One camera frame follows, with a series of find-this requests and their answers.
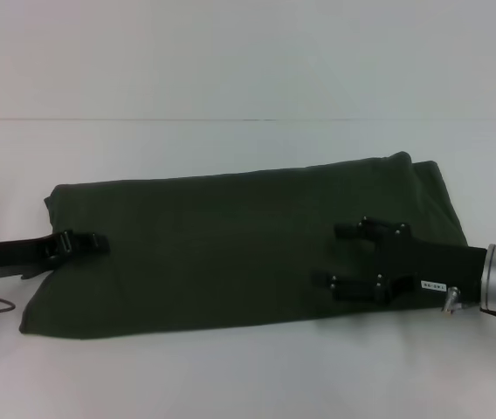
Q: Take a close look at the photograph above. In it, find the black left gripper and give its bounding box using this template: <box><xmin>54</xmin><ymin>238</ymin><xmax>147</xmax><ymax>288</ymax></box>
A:
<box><xmin>0</xmin><ymin>230</ymin><xmax>111</xmax><ymax>281</ymax></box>

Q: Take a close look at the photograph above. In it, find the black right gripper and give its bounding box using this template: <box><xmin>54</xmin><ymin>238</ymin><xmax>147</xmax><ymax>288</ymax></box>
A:
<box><xmin>310</xmin><ymin>216</ymin><xmax>490</xmax><ymax>306</ymax></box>

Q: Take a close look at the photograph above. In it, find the dark green shirt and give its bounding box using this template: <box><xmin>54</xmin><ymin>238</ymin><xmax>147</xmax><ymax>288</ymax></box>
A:
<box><xmin>19</xmin><ymin>150</ymin><xmax>472</xmax><ymax>339</ymax></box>

